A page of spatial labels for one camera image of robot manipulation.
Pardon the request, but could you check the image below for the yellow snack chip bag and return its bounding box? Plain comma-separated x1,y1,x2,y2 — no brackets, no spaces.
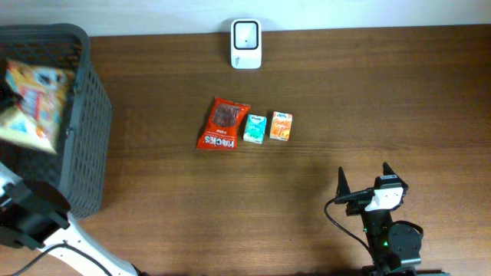
1,58,75,154

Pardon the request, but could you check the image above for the orange small carton box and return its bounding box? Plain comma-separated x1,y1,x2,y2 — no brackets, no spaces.
269,111,293,141

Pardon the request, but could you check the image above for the teal small carton box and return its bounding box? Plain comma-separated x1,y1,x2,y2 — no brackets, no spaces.
243,114,267,144

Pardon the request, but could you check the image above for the red Hacks candy bag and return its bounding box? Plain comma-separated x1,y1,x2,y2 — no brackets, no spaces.
196,97,250,150

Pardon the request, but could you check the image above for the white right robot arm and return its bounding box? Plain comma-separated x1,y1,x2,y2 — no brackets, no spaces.
324,163,446,276

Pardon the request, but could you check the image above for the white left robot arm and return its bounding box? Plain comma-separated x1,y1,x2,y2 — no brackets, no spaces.
1,58,141,275

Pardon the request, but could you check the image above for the white barcode scanner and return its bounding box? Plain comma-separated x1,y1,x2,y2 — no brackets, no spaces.
230,18,262,70

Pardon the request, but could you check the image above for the grey plastic mesh basket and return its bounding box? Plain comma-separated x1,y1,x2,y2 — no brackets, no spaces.
1,24,112,220

